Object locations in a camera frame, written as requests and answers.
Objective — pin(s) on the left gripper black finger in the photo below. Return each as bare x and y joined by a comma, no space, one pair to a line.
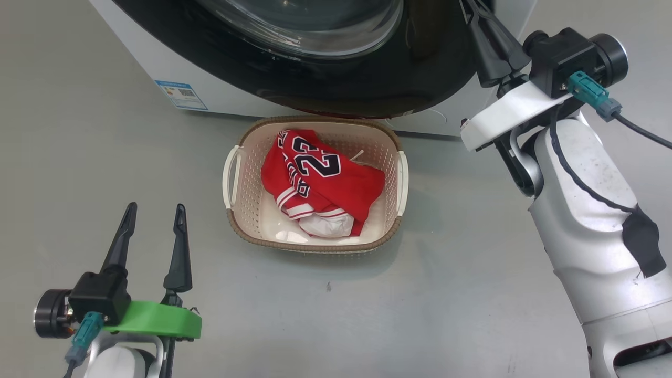
178,268
119,252

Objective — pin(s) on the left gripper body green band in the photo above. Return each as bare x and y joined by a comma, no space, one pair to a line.
157,319

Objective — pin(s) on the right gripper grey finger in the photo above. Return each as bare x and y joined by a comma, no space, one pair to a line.
512,50
491,63

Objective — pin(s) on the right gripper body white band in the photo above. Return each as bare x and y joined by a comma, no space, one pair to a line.
504,113

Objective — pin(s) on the black round washer door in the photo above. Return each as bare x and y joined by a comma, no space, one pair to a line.
367,84

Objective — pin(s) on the red basketball shorts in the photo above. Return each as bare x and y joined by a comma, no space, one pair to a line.
328,226

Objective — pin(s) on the red basketball jersey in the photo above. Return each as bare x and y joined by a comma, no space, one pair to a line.
336,184

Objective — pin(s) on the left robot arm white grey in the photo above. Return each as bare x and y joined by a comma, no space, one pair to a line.
121,365

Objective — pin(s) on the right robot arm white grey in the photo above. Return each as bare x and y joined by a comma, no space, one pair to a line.
588,252

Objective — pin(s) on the cream perforated laundry basket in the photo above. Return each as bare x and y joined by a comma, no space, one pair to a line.
247,220

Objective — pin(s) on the left gripper black motor cylinder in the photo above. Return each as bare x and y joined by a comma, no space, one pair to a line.
50,314

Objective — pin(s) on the gripper black motor cylinder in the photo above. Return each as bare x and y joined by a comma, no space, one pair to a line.
50,314
611,58

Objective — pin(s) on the right gripper black motor cylinder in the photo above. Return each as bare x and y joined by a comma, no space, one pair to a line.
611,58

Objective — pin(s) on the white front-load washing machine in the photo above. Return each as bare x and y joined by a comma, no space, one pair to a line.
136,58

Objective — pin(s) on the blue white energy label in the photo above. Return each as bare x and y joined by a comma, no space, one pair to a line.
181,94

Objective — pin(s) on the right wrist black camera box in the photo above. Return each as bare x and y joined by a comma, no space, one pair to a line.
559,58

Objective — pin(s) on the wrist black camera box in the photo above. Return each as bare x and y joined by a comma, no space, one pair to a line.
559,58
100,296

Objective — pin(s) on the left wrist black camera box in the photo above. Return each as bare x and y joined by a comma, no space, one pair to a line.
100,296

